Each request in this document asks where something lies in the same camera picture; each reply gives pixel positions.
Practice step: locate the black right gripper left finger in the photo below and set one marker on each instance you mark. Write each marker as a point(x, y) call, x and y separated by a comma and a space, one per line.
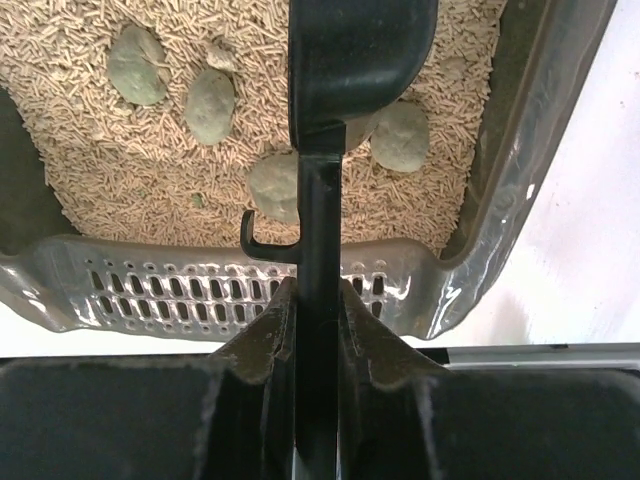
point(252, 427)

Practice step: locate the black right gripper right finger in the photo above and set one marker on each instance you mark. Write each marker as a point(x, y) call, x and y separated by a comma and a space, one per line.
point(381, 435)

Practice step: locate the grey litter box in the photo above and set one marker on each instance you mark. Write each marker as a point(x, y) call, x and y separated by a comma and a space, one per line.
point(61, 281)

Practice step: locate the grey-green clump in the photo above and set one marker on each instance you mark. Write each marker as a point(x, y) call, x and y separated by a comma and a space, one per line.
point(136, 67)
point(272, 183)
point(209, 107)
point(401, 142)

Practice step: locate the black litter scoop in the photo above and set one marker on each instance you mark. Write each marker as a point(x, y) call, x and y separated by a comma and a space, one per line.
point(347, 60)

